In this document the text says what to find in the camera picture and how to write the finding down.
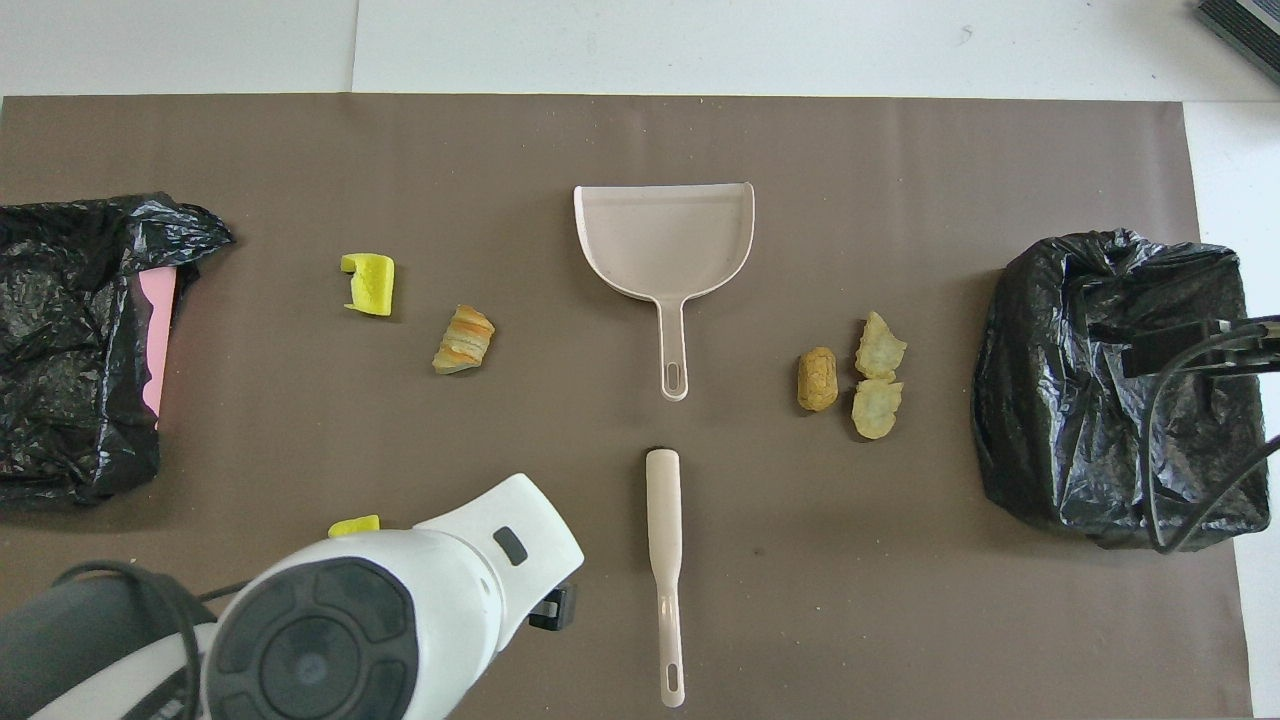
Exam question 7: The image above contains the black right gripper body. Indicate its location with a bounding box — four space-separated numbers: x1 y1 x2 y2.
1120 316 1280 379

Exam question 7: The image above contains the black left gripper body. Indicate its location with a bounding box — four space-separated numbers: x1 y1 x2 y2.
528 583 578 632

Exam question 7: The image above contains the beige hand brush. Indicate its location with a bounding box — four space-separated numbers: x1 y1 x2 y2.
645 447 687 709

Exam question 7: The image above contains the striped croissant piece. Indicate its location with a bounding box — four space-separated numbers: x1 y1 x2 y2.
432 304 496 376

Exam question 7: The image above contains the pale green chip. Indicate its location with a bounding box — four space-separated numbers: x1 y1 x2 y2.
851 379 904 441
855 311 908 382

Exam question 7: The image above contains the brown bread nugget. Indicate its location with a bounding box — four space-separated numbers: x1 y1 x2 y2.
797 346 839 413

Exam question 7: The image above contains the notched yellow sponge piece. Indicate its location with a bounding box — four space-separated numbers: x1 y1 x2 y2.
340 253 395 317

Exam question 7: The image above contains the beige plastic dustpan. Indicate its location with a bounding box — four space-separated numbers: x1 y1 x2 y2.
573 182 756 402

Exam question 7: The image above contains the black trash bag bin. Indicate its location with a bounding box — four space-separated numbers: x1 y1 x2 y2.
972 229 1273 553

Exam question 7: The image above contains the pink bin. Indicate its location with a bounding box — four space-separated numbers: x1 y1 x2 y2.
140 268 178 419

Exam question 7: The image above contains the black trash bag over pink bin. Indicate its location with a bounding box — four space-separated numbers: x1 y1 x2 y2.
0 193 236 506

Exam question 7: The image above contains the dark ribbed device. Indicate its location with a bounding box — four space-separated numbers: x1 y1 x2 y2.
1195 0 1280 83

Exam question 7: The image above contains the brown table mat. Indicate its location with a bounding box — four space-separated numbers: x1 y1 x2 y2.
0 95 1253 720

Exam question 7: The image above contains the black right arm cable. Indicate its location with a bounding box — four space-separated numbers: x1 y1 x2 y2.
1145 335 1280 554

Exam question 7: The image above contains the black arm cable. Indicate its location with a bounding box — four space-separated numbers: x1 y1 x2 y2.
55 560 251 720
1145 335 1280 554

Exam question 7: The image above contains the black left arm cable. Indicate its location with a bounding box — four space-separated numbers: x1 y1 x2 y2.
55 560 251 720

